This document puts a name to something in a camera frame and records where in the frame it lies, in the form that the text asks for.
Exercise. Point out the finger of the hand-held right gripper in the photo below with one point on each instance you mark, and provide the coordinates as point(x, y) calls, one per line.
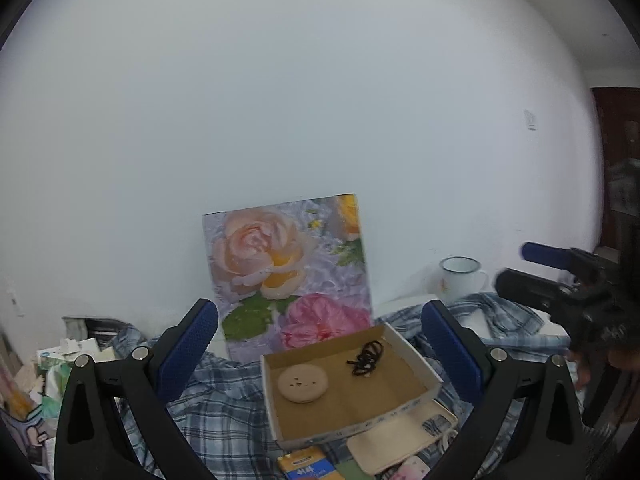
point(545, 255)
point(530, 287)

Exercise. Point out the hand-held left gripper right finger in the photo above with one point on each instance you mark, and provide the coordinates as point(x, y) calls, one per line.
point(447, 347)

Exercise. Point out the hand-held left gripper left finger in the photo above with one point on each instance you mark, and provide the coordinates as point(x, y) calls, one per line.
point(192, 345)

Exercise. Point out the cardboard tray box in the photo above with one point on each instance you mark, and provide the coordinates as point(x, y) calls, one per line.
point(370, 395)

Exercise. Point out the beige phone case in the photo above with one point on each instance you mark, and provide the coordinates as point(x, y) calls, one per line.
point(390, 442)

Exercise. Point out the pink white plush toy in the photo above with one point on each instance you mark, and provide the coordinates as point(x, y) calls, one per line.
point(410, 470)

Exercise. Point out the yellow packet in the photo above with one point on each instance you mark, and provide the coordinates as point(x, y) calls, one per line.
point(305, 467)

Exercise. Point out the person's right hand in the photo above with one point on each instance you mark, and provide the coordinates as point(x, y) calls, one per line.
point(582, 372)

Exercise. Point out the white enamel mug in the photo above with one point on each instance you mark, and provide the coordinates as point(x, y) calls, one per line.
point(457, 280)

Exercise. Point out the blue plaid shirt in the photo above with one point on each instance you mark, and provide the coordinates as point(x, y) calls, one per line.
point(225, 410)

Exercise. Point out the floral canvas print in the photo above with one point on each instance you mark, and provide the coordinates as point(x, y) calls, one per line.
point(280, 270)

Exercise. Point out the round beige powder puff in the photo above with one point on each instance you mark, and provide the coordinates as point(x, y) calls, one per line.
point(302, 385)

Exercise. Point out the dark brown door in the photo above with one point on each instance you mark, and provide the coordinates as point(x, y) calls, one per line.
point(620, 160)

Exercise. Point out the pile of paper clutter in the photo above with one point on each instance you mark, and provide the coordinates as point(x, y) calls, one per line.
point(45, 385)

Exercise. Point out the white wall switch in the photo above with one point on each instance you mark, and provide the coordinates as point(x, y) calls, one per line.
point(531, 120)

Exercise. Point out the white wall outlet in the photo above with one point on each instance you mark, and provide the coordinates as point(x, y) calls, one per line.
point(15, 300)

